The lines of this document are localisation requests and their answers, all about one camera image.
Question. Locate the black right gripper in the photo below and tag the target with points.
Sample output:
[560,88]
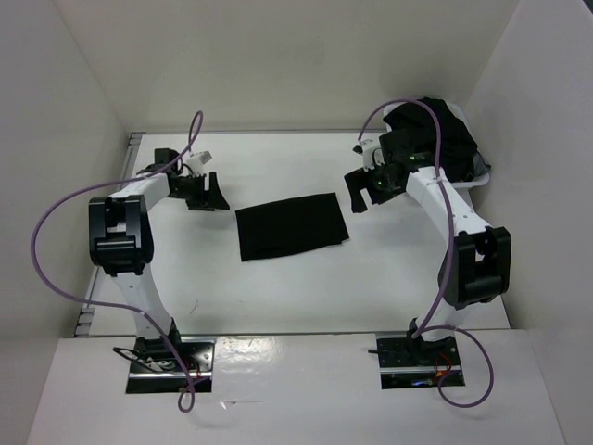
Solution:
[359,180]

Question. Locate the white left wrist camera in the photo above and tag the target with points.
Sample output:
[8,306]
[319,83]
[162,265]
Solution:
[196,163]

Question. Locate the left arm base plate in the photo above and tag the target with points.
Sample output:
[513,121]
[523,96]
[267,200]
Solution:
[160,373]

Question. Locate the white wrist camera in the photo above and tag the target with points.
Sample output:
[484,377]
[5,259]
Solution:
[196,163]
[371,152]

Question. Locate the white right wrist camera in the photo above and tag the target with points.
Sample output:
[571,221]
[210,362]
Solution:
[371,152]

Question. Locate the black skirt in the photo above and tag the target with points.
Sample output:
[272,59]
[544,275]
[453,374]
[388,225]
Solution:
[290,226]

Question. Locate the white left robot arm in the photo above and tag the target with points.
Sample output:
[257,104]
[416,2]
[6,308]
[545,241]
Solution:
[122,244]

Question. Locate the pile of black skirts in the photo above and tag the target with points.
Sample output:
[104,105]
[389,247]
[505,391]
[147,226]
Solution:
[412,127]

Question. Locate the grey cloth in basket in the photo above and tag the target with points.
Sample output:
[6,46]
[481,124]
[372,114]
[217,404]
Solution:
[479,168]

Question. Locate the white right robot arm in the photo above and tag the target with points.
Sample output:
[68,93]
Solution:
[476,266]

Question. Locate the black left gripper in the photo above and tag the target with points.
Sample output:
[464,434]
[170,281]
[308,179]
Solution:
[208,199]

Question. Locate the white perforated plastic basket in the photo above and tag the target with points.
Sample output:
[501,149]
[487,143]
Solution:
[459,114]

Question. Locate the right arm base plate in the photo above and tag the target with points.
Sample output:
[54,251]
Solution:
[406,363]

